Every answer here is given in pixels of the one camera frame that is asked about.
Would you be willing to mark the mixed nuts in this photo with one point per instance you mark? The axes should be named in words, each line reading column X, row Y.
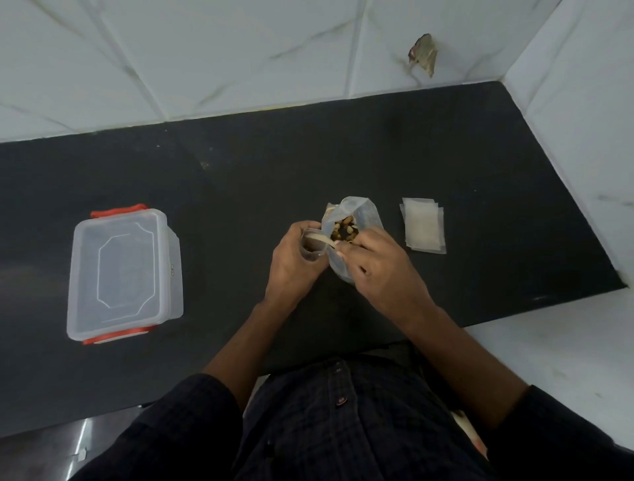
column 346, row 229

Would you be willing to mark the small clear plastic cup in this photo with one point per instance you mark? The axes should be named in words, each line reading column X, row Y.
column 312, row 251

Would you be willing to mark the person's left thumb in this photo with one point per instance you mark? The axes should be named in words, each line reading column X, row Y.
column 306, row 227

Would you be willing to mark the torn brown sticker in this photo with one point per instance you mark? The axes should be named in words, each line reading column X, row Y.
column 424, row 53

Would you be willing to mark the clear plastic bag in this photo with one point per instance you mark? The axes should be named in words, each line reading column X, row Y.
column 366, row 210

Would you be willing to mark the person's right hand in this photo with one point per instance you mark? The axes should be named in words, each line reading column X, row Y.
column 386, row 277

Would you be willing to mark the pale wooden spoon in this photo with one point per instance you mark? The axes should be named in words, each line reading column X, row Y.
column 324, row 240

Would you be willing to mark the person's left forearm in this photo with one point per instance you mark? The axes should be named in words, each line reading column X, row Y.
column 242, row 347

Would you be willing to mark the dark checked shirt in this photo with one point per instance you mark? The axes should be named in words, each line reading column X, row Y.
column 356, row 426

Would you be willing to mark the stack of clear pouches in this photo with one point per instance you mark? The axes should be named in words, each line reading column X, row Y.
column 423, row 225

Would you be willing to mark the clear container with red clips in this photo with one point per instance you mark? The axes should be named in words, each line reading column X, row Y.
column 124, row 272

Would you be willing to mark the person's right thumb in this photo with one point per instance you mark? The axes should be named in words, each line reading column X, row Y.
column 352, row 265

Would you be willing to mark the person's left hand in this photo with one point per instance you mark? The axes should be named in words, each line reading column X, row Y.
column 287, row 262

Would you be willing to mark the person's right forearm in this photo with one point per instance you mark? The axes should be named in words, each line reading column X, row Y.
column 465, row 366

